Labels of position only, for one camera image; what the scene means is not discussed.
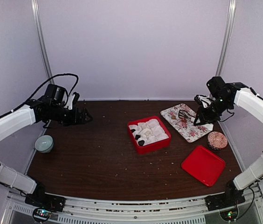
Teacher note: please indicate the pale green ceramic bowl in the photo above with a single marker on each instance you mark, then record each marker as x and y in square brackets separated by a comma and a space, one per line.
[44, 144]

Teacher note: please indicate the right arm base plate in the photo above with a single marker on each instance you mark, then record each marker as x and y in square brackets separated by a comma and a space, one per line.
[224, 204]

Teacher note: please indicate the red square tin box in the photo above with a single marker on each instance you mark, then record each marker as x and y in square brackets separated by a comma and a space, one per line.
[152, 131]

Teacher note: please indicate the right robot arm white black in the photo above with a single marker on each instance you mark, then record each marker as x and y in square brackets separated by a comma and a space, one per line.
[239, 109]

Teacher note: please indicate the aluminium frame post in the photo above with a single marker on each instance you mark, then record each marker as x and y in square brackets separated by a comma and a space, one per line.
[227, 36]
[44, 55]

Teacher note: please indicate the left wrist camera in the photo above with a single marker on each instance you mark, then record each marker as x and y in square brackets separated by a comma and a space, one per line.
[73, 98]

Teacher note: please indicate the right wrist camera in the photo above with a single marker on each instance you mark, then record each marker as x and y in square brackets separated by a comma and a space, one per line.
[203, 101]

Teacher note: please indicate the red patterned small bowl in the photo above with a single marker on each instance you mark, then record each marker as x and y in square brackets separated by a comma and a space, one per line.
[217, 141]

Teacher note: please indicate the floral rectangular tray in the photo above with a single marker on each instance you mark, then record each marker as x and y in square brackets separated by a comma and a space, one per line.
[188, 130]

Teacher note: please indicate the left aluminium frame post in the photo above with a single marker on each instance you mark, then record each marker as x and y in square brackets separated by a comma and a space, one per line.
[44, 55]

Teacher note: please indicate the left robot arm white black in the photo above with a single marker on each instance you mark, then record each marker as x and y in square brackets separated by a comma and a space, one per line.
[32, 112]

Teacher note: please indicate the right aluminium frame post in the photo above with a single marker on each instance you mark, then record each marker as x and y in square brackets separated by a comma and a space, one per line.
[227, 36]

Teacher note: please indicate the front aluminium rail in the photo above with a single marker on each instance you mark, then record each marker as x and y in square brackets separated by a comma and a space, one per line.
[191, 210]

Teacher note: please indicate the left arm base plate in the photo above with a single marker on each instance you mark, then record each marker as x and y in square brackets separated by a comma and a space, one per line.
[45, 206]

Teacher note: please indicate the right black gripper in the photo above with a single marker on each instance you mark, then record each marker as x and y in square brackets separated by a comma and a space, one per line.
[204, 118]

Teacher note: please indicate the metal serving tongs white handle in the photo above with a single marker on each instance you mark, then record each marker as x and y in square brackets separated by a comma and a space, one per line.
[185, 114]

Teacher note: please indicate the red tin lid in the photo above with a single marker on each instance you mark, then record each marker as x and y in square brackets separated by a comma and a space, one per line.
[204, 166]

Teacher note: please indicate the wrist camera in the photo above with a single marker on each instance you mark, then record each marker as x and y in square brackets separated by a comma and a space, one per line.
[203, 101]
[73, 98]

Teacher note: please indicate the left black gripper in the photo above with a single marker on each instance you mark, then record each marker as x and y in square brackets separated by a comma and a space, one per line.
[74, 120]

